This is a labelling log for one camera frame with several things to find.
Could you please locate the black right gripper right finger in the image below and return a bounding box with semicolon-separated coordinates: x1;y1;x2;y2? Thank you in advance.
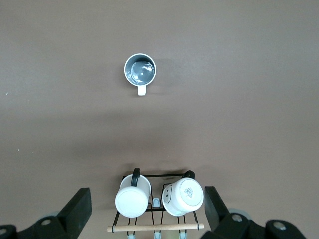
201;186;306;239

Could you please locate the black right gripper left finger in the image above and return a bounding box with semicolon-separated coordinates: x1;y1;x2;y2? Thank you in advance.
17;188;92;239

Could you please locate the grey mug with white handle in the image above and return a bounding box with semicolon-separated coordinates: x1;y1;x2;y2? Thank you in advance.
124;53;157;97

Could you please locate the white mug with printed bottom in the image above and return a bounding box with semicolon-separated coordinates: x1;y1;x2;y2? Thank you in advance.
162;170;204;217

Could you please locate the white mug with plain bottom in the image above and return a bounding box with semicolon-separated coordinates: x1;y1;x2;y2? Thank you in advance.
115;167;152;218

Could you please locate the black wire mug rack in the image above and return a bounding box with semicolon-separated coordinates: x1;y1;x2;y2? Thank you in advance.
107;171;204;239

